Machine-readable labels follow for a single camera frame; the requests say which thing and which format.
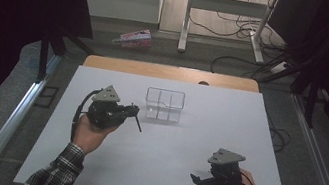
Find black floor cables tangle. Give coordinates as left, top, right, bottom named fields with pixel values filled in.
left=179, top=0, right=308, bottom=88

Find looped black cable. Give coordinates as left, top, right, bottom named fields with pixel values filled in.
left=259, top=111, right=295, bottom=156

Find clear plastic divided box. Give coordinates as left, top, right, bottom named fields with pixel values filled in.
left=142, top=86, right=187, bottom=125

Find thin black stick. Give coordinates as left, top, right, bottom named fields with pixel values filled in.
left=132, top=115, right=145, bottom=133

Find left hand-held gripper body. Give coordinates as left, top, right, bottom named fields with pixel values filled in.
left=84, top=81, right=135, bottom=134

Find black square floor frame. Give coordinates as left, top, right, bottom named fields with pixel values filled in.
left=33, top=83, right=61, bottom=111

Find white metal desk frame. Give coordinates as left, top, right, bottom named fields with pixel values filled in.
left=176, top=0, right=281, bottom=68

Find black metal stand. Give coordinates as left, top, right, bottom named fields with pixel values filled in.
left=251, top=0, right=329, bottom=132
left=34, top=20, right=107, bottom=91

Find wooden table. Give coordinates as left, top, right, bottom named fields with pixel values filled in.
left=82, top=51, right=262, bottom=96

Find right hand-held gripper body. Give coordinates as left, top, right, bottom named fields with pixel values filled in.
left=203, top=146, right=249, bottom=185

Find person's left hand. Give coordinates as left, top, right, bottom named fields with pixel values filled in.
left=69, top=111, right=121, bottom=160

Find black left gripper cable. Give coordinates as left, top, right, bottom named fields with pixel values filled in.
left=68, top=85, right=104, bottom=147

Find pink patterned box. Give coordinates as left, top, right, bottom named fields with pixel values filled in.
left=110, top=23, right=155, bottom=54

